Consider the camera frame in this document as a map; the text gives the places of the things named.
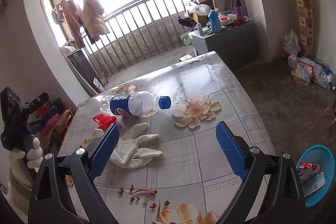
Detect printed paper leaflets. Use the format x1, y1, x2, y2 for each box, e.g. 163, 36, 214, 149
291, 59, 316, 87

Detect red plastic wrapper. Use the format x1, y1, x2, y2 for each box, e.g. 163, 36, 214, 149
93, 113, 117, 128

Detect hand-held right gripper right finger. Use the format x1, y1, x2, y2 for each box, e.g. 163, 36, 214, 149
215, 121, 306, 224

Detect red and white packet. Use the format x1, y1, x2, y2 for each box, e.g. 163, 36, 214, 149
298, 162, 322, 184

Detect pink hanging coat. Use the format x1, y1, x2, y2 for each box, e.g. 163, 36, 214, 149
78, 0, 110, 37

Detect blue detergent bottle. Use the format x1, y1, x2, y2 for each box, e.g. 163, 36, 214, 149
208, 9, 223, 34

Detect cardboard box with white bag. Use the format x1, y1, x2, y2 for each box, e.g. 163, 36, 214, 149
184, 2, 211, 25

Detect brown hanging garment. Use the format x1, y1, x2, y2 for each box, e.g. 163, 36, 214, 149
62, 0, 86, 49

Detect grey cabinet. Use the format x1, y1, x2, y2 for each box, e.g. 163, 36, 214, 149
188, 21, 263, 67

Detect clear plastic box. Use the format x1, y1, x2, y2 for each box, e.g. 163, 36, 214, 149
288, 54, 302, 67

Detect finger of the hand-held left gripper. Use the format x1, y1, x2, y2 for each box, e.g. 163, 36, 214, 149
26, 105, 59, 133
20, 92, 50, 111

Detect white and green appliance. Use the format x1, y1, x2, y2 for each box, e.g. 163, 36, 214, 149
180, 30, 194, 46

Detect clear bag of packets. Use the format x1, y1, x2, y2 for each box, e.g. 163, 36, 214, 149
311, 58, 334, 89

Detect dark balcony cabinet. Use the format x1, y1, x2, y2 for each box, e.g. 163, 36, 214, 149
66, 48, 108, 86

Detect purple bottle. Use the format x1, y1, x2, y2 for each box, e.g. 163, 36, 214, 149
234, 6, 245, 22

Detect pile of colourful clothes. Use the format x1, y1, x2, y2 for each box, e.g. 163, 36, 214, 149
26, 97, 61, 136

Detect person's left hand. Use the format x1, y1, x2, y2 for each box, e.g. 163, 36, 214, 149
10, 137, 44, 170

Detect blue plastic mesh basket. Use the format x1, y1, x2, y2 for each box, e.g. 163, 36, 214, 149
296, 145, 333, 208

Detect metal balcony railing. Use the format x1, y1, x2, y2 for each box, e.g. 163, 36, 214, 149
63, 0, 211, 75

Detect white paper sheet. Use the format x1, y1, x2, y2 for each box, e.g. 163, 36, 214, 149
304, 172, 326, 198

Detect floral plastic tablecloth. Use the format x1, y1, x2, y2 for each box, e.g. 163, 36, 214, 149
56, 51, 276, 224

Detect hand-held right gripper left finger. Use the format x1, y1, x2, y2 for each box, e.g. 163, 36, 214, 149
28, 123, 120, 224

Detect white plastic bag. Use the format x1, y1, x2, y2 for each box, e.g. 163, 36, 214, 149
283, 29, 301, 56

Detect patterned rolled mat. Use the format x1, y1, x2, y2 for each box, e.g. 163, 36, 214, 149
293, 0, 315, 58

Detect white rubber glove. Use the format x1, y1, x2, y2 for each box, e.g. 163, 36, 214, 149
93, 122, 163, 169

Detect clear plastic cola bottle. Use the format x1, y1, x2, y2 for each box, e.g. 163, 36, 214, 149
100, 90, 172, 118

